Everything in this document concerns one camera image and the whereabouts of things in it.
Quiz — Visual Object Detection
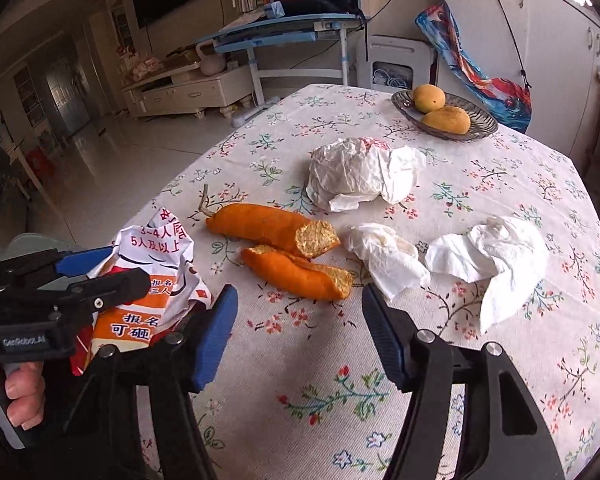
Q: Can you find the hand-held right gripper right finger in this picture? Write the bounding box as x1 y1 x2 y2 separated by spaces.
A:
362 284 566 480

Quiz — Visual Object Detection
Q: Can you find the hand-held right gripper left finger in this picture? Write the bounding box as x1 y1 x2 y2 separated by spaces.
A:
45 284 239 480

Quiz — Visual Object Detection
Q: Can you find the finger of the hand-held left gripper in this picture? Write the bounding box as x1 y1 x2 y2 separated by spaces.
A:
10 246 117 286
50 267 151 318

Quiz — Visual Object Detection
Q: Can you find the orange red flyer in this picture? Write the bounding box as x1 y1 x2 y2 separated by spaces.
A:
69 207 214 377

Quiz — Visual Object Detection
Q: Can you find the white tissue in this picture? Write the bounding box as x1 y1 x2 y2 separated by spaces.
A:
424 215 550 334
342 223 432 304

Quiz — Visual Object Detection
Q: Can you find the white plastic bag red print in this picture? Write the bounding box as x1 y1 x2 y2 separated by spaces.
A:
305 136 428 213

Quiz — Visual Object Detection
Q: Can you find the person's left hand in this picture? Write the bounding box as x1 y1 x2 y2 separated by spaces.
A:
0 361 47 432

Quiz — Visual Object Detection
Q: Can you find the pale green chair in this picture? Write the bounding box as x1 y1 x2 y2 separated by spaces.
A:
4 232 77 258

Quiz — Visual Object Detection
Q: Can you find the floral tablecloth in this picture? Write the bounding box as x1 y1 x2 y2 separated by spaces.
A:
130 82 600 480

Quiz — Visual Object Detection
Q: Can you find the cream TV stand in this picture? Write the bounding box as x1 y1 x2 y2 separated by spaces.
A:
121 62 259 121

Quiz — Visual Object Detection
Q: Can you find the pink stuffed toy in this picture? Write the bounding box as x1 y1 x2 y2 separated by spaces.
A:
129 56 165 82

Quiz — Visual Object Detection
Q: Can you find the yellow mango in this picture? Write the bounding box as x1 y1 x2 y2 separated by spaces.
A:
412 84 447 114
422 105 471 135

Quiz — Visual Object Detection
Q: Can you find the pale pink kettlebell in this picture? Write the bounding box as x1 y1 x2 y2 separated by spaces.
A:
194 41 229 77

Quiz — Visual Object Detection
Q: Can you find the dark fruit bowl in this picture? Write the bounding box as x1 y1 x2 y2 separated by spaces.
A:
391 90 500 142

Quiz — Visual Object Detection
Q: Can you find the white air purifier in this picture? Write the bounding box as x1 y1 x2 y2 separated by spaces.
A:
355 34 437 93

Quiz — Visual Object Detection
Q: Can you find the blue study desk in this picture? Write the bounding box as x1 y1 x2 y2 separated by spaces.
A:
196 2 372 127

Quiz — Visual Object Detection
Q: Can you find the white cabinet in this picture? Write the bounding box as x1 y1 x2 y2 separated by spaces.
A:
434 0 600 162

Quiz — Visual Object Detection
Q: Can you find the colourful drawstring bag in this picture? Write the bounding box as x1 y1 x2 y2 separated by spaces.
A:
413 0 534 135

